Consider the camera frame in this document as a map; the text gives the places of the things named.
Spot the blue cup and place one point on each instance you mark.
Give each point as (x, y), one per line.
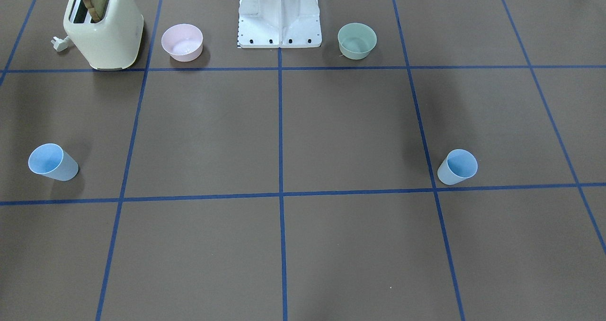
(457, 166)
(50, 160)

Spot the green bowl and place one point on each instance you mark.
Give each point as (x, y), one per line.
(356, 40)

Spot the pink bowl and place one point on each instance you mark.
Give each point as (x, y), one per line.
(184, 42)

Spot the cream toaster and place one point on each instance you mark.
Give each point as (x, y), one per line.
(110, 44)

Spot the white toaster plug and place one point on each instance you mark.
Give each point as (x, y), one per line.
(61, 44)

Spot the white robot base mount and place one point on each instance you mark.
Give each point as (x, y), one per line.
(279, 24)

